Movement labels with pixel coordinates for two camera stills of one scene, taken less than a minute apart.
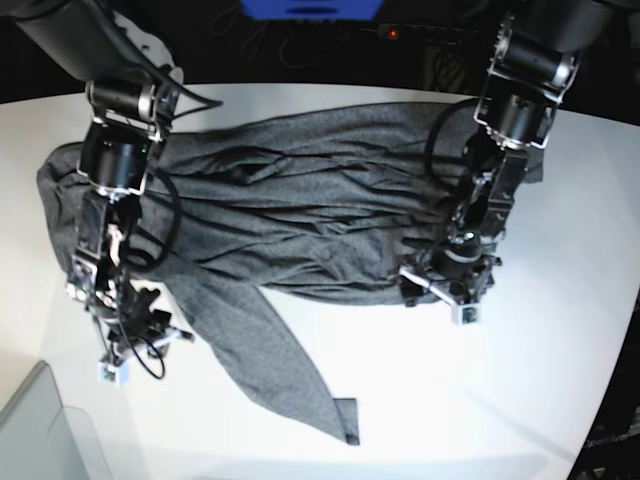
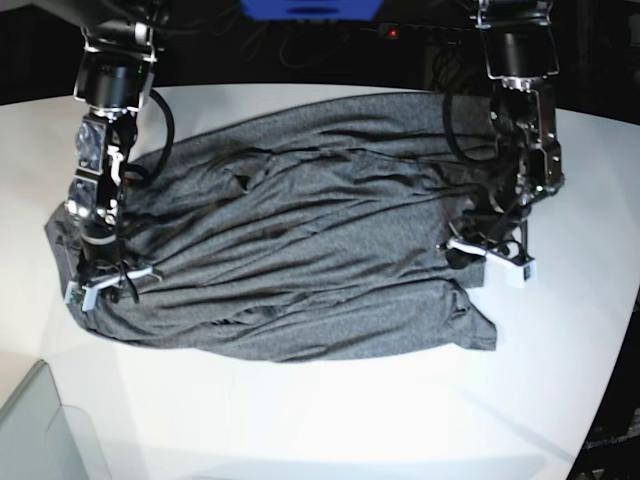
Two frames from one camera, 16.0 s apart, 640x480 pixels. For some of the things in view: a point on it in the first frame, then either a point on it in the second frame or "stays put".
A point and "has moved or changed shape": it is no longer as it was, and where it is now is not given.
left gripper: (130, 319) -> (101, 268)
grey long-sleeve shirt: (341, 200) has moved or changed shape
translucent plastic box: (40, 439) stays put
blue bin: (310, 10) stays put
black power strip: (424, 33) stays put
